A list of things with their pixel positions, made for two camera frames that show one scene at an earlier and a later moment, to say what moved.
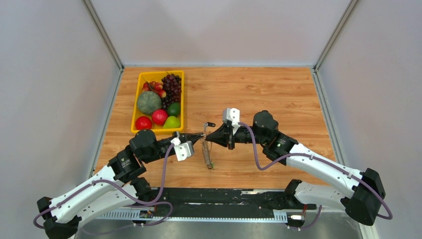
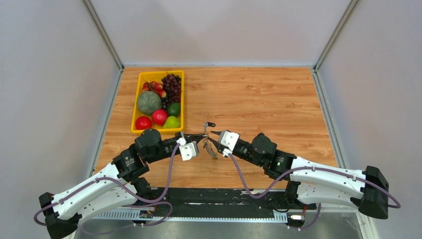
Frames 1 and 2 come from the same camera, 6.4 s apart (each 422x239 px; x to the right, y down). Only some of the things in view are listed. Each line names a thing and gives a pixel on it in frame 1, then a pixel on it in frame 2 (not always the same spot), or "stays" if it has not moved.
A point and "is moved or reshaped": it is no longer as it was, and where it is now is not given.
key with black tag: [209, 124] stays
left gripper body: [163, 144] stays
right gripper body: [242, 135] to [243, 151]
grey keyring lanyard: [207, 146] is moved or reshaped
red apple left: [143, 122] stays
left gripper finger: [192, 136] stays
